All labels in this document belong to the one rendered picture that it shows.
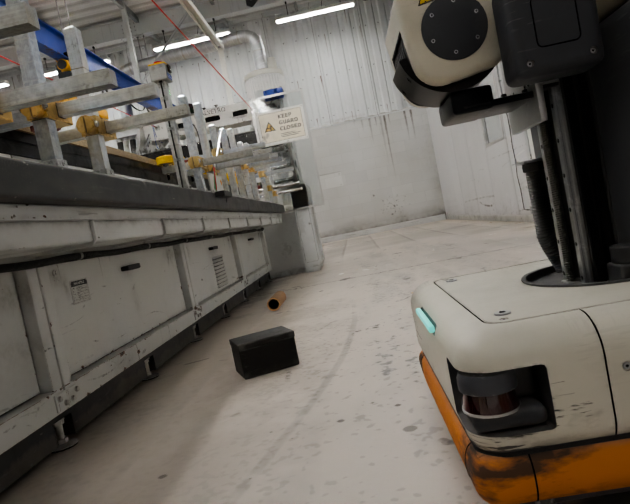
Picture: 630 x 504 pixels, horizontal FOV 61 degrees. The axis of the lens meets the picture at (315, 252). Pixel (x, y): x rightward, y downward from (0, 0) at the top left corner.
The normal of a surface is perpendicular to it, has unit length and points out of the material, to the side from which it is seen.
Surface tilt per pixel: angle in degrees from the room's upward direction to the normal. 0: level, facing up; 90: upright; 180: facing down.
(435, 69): 90
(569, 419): 90
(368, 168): 90
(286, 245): 90
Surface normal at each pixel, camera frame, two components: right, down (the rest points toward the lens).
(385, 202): -0.07, 0.07
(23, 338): 0.98, -0.19
